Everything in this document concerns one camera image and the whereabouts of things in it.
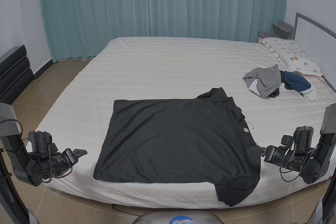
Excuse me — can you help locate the black T-shirt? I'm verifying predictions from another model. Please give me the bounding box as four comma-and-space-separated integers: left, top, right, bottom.
93, 87, 261, 207

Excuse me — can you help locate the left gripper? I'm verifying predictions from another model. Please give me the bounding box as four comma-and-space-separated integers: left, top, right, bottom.
56, 148, 88, 171

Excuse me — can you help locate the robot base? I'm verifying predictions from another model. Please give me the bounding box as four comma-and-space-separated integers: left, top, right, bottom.
131, 211, 223, 224

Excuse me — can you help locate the pile of clothes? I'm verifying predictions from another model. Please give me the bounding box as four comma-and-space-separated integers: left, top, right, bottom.
243, 64, 317, 102

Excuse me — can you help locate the grey bedside table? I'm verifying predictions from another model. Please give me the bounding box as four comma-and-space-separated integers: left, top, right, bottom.
258, 19, 293, 41

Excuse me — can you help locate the white printed pillow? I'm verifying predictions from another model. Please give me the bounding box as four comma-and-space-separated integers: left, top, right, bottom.
258, 37, 324, 77

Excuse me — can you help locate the black cable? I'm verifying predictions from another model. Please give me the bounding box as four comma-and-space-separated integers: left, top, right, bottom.
279, 165, 303, 183
111, 203, 140, 217
42, 162, 73, 183

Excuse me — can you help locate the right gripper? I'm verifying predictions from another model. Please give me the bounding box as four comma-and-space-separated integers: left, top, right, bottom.
258, 145, 283, 165

